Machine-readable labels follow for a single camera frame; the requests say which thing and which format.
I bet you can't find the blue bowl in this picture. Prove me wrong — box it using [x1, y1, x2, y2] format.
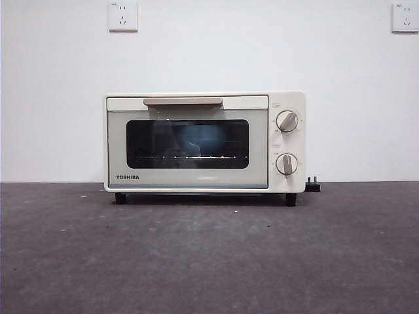
[175, 123, 230, 155]

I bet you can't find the beige oven door handle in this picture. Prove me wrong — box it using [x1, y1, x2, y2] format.
[143, 97, 224, 107]

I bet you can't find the glass oven door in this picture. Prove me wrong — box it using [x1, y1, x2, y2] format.
[107, 95, 269, 190]

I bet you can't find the beige oven knob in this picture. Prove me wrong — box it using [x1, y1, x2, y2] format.
[276, 111, 299, 133]
[276, 153, 299, 176]

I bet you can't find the white Toshiba toaster oven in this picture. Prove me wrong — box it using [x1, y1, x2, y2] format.
[103, 91, 307, 207]

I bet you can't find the wire oven rack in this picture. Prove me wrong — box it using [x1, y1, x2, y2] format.
[134, 154, 248, 162]

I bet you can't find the white wall socket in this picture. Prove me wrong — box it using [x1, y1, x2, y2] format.
[392, 3, 419, 33]
[109, 1, 138, 33]

